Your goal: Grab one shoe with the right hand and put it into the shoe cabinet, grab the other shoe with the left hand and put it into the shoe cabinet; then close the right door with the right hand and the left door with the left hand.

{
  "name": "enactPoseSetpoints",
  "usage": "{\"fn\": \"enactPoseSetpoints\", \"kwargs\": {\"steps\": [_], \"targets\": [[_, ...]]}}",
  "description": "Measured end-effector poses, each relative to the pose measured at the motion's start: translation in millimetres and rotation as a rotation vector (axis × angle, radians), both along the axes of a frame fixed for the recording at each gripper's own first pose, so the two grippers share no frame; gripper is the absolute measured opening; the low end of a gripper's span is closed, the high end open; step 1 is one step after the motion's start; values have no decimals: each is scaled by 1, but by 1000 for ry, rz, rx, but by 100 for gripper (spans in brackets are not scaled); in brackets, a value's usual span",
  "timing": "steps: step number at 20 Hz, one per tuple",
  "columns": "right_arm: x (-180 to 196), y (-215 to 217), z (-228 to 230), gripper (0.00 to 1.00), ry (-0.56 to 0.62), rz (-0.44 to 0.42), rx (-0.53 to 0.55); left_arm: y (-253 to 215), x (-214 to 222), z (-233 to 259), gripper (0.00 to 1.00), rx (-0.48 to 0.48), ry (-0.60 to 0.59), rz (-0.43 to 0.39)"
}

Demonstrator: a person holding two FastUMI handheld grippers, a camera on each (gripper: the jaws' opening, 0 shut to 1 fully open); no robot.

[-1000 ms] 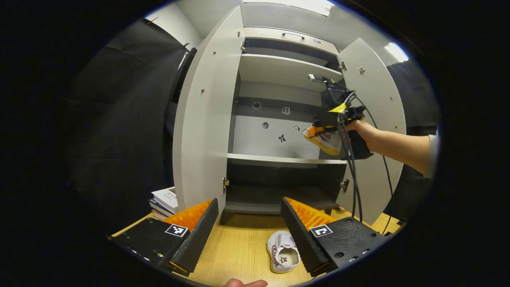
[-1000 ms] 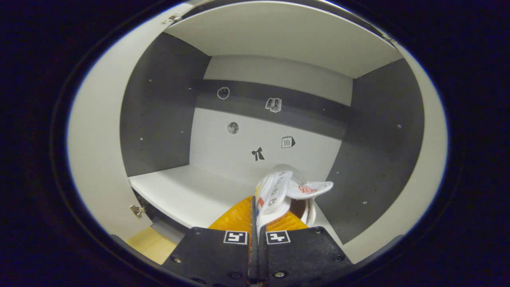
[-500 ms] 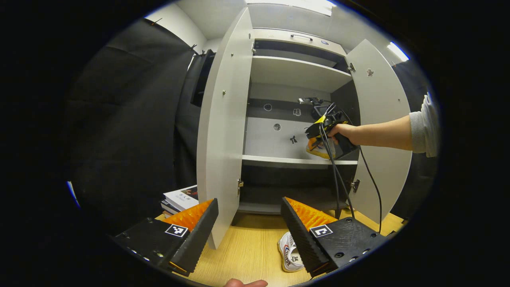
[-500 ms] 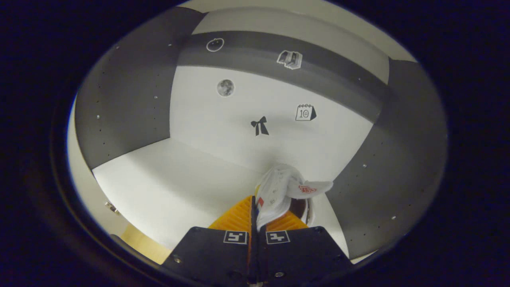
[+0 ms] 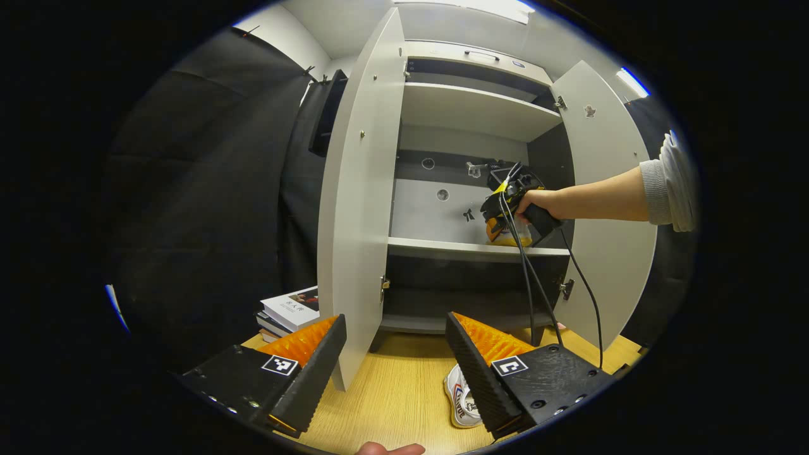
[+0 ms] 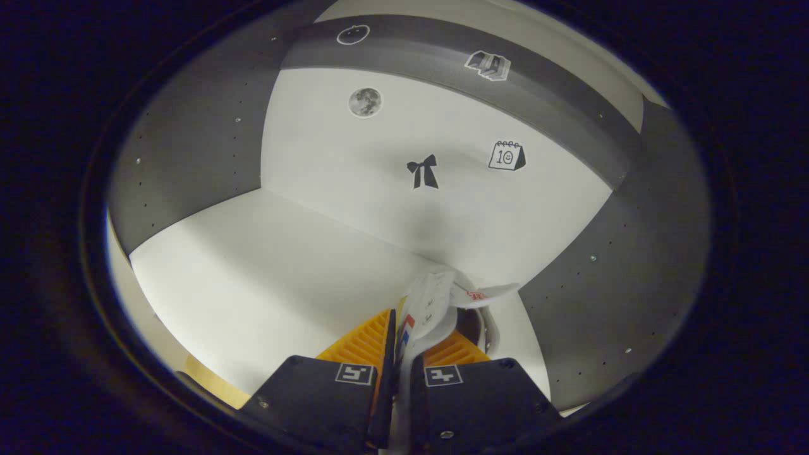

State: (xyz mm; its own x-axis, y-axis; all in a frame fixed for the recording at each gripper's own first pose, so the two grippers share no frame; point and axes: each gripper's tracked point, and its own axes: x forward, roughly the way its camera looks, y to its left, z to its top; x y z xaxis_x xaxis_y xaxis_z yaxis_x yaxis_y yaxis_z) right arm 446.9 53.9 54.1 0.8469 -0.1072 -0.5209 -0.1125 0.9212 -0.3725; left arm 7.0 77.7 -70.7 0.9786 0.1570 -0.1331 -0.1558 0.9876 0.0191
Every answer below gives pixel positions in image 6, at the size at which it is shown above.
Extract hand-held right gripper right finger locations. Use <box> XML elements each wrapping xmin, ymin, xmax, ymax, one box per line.
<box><xmin>410</xmin><ymin>329</ymin><xmax>563</xmax><ymax>454</ymax></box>

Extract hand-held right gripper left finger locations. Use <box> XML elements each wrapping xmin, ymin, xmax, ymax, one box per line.
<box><xmin>237</xmin><ymin>308</ymin><xmax>398</xmax><ymax>451</ymax></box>

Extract grey shoe cabinet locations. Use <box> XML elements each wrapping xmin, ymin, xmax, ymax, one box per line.
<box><xmin>106</xmin><ymin>0</ymin><xmax>712</xmax><ymax>411</ymax></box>

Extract white shoe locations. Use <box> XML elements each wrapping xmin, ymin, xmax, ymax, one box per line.
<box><xmin>392</xmin><ymin>269</ymin><xmax>520</xmax><ymax>455</ymax></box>

